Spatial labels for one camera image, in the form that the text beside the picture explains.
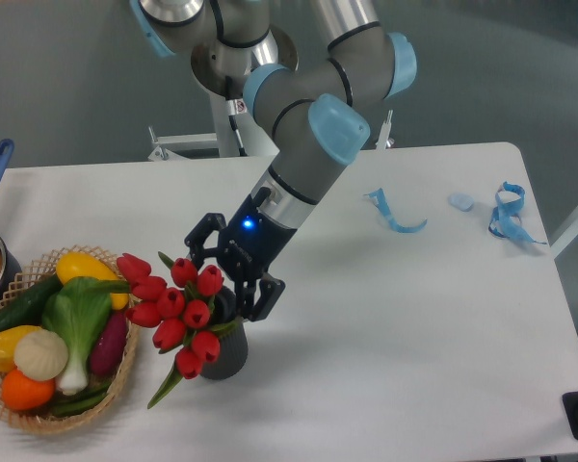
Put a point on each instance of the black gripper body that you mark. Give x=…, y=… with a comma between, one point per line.
x=250, y=241

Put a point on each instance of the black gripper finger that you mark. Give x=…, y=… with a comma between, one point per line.
x=196, y=238
x=255, y=298

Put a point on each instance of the red tulip bouquet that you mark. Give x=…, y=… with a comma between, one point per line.
x=179, y=310

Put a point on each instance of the dark grey ribbed vase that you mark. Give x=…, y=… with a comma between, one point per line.
x=234, y=345

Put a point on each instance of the curved blue tape strip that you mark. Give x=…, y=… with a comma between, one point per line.
x=379, y=200

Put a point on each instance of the yellow toy squash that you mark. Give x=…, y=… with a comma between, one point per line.
x=79, y=264

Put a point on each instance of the green toy bok choy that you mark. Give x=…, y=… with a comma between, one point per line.
x=77, y=313

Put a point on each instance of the purple toy sweet potato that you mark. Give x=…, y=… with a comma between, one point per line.
x=107, y=353

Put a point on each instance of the woven wicker basket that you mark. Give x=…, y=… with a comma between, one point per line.
x=41, y=422

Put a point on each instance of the green toy cucumber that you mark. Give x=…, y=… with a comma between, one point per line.
x=27, y=307

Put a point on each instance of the small light blue cap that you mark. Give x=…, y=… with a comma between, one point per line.
x=461, y=201

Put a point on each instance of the cream toy steamed bun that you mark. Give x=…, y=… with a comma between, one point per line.
x=41, y=355

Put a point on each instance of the green toy bean pods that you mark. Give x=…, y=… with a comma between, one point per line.
x=79, y=403

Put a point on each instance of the tangled blue ribbon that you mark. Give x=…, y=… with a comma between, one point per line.
x=505, y=221

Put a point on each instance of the yellow toy bell pepper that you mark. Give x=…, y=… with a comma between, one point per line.
x=8, y=341

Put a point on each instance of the orange toy fruit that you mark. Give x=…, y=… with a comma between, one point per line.
x=21, y=393

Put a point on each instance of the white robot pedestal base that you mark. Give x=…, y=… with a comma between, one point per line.
x=236, y=134

